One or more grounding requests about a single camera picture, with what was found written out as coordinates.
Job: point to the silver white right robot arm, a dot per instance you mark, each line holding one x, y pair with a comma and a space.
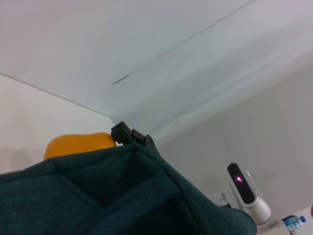
216, 195

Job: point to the dark teal insulated lunch bag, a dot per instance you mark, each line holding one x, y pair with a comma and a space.
73, 195

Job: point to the orange yellow pear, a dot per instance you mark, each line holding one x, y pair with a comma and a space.
78, 144

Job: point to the clear water bottle blue label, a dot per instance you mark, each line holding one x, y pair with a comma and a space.
293, 223

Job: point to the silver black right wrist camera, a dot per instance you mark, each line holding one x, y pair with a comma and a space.
240, 186

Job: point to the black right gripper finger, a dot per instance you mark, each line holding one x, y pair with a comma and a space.
122, 133

